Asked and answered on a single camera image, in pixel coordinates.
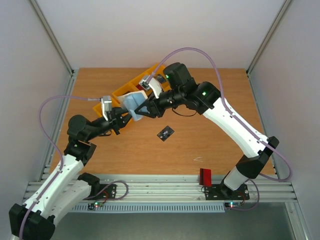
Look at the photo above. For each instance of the right small circuit board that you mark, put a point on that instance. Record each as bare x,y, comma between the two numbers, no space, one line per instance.
232,205

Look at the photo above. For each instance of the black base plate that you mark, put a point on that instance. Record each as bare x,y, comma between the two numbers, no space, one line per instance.
217,192
102,191

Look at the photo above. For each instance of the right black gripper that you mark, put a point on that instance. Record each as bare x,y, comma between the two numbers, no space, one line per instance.
155,106

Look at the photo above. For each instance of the left small circuit board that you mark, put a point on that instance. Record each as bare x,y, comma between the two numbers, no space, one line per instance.
94,206

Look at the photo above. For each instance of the red card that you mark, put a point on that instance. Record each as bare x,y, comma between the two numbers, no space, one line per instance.
205,177

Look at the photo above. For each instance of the aluminium front rail frame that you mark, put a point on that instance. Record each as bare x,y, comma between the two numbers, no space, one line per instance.
152,188

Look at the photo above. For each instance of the aluminium corner post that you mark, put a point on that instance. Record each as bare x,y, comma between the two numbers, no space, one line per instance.
284,8
47,28

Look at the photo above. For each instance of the left aluminium corner post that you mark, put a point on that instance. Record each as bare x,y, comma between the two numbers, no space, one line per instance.
47,28

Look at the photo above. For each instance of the blue card in bin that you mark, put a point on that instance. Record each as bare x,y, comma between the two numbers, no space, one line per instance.
160,79

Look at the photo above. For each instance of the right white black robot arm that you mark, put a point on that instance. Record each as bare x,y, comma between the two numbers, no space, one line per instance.
207,100

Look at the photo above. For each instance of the right aluminium corner post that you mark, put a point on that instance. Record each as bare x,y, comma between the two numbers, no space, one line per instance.
284,8

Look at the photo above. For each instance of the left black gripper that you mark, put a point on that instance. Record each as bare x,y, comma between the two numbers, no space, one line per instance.
117,119

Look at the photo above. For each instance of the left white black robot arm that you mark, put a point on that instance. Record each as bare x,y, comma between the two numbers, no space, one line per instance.
38,216

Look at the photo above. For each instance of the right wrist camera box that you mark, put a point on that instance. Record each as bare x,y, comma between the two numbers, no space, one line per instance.
150,83

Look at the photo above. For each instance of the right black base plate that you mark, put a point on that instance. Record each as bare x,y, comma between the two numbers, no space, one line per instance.
217,192

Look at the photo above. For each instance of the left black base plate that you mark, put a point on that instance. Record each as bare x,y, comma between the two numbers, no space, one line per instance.
102,191

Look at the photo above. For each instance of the small circuit board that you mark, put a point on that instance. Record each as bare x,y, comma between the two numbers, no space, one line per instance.
232,205
94,206

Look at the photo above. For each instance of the grey slotted cable duct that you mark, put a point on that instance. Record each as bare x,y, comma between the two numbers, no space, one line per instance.
138,207

